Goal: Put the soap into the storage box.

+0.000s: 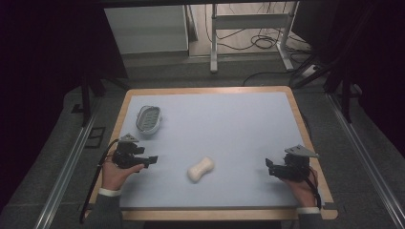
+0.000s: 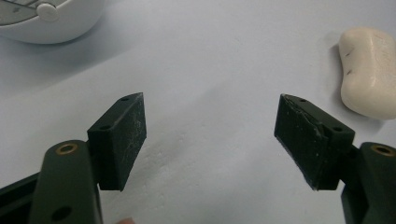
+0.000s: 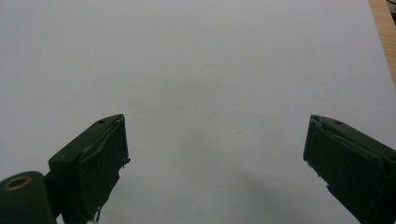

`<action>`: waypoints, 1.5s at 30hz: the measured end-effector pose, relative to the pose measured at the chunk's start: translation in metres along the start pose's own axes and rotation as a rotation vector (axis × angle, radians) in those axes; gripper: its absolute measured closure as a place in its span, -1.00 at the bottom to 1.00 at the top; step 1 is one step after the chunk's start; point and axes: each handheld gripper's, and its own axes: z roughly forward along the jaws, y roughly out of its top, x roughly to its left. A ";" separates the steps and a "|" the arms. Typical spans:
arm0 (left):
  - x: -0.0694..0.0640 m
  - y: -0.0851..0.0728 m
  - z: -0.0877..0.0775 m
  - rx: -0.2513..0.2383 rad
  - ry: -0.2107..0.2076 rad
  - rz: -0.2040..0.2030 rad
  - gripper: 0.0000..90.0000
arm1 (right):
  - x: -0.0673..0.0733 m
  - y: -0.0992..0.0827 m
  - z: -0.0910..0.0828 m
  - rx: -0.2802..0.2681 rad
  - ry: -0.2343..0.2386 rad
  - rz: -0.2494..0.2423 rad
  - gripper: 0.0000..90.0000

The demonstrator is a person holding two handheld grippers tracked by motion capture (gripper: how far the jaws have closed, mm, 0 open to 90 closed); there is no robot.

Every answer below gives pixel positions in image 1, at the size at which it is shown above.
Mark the white cabinet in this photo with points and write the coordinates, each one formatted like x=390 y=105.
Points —
x=147 y=29

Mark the black metal stand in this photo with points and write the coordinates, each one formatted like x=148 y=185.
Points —
x=89 y=95
x=344 y=86

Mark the light grey table mat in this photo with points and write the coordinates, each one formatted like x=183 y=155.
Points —
x=210 y=149

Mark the white soap bar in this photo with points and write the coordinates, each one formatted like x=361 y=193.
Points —
x=200 y=169

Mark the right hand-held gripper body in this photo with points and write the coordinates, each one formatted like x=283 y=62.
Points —
x=294 y=165

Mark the aluminium rail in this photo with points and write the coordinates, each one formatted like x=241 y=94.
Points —
x=65 y=175
x=367 y=162

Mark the grey soap dish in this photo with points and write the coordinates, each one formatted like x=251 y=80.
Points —
x=148 y=119

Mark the person's left hand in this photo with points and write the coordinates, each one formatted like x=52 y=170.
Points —
x=115 y=176

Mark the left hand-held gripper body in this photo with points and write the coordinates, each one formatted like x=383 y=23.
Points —
x=124 y=155

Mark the person's right hand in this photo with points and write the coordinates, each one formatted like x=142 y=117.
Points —
x=304 y=191

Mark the white metal desk frame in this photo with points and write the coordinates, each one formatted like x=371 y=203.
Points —
x=250 y=35

